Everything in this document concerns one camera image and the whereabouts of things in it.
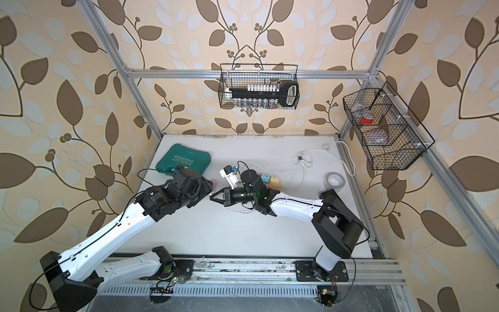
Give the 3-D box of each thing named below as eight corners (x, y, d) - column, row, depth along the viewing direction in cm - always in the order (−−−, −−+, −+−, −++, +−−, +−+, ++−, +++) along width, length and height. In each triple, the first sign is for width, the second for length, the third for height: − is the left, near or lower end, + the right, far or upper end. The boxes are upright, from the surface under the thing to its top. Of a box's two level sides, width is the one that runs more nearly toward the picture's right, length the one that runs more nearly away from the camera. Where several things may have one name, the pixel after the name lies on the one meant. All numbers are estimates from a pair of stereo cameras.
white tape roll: (322, 186, 99) (323, 183, 97) (326, 172, 105) (327, 169, 103) (341, 193, 97) (343, 190, 95) (344, 178, 103) (346, 175, 100)
